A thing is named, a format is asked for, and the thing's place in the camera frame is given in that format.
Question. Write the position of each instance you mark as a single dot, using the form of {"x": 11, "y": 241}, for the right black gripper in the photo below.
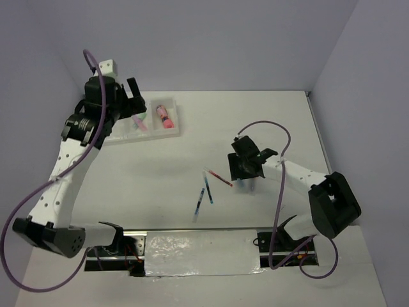
{"x": 233, "y": 164}

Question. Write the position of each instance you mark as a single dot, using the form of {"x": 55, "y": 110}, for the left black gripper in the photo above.
{"x": 134, "y": 87}

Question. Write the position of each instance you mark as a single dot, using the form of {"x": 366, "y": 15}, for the green highlighter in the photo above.
{"x": 138, "y": 120}

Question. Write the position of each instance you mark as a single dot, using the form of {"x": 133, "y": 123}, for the pink glue stick tube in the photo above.
{"x": 164, "y": 117}

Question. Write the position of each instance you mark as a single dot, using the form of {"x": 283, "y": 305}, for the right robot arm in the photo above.
{"x": 332, "y": 203}

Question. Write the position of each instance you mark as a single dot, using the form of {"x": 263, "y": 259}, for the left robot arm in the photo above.
{"x": 48, "y": 225}

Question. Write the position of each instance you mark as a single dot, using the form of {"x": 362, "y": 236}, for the orange highlighter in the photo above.
{"x": 252, "y": 186}

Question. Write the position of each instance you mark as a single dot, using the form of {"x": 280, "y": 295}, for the blue highlighter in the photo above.
{"x": 241, "y": 184}

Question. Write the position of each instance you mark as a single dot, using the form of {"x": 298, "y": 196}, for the red gel pen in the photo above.
{"x": 218, "y": 177}

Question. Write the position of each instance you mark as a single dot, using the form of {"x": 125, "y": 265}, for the teal gel pen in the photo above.
{"x": 207, "y": 187}

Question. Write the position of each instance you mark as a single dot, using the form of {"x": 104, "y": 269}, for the white three-compartment tray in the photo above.
{"x": 127, "y": 130}

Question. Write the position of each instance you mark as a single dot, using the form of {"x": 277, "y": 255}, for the dark blue gel pen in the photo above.
{"x": 196, "y": 212}

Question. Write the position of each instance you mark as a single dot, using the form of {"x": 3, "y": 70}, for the silver foil cover plate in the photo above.
{"x": 201, "y": 253}

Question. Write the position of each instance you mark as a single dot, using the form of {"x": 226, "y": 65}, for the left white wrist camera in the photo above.
{"x": 109, "y": 68}

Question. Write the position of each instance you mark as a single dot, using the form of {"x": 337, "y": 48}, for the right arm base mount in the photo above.
{"x": 284, "y": 246}

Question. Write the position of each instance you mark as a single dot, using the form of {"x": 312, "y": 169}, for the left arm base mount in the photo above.
{"x": 124, "y": 249}

